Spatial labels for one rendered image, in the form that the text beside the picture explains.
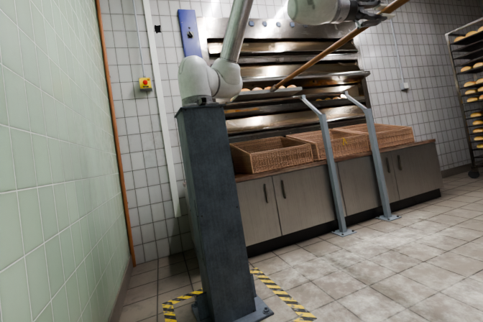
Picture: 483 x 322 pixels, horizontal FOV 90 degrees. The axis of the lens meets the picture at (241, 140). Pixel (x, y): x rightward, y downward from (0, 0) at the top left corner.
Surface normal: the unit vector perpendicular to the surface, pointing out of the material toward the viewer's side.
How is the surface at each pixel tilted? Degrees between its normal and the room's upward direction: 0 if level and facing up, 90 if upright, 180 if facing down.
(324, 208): 90
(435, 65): 90
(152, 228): 90
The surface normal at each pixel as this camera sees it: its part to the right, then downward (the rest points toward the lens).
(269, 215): 0.32, -0.10
